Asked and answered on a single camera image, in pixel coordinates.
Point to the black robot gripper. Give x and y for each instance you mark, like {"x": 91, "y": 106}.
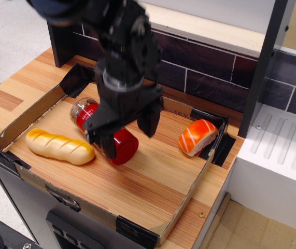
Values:
{"x": 119, "y": 106}

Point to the red-capped basil spice bottle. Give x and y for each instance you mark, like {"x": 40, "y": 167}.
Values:
{"x": 119, "y": 147}

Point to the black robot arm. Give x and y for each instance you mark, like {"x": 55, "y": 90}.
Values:
{"x": 130, "y": 53}

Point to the toy salmon nigiri sushi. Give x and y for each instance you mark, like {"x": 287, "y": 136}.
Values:
{"x": 197, "y": 136}

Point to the toy bread loaf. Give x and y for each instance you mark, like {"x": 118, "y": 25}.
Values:
{"x": 59, "y": 147}

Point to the black toy oven front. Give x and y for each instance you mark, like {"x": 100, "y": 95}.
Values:
{"x": 90, "y": 235}

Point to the light wooden shelf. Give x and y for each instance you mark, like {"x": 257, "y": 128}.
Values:
{"x": 205, "y": 31}

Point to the white toy sink drainboard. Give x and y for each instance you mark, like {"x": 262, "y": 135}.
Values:
{"x": 264, "y": 175}

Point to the dark grey vertical post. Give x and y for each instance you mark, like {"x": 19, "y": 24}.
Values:
{"x": 263, "y": 68}

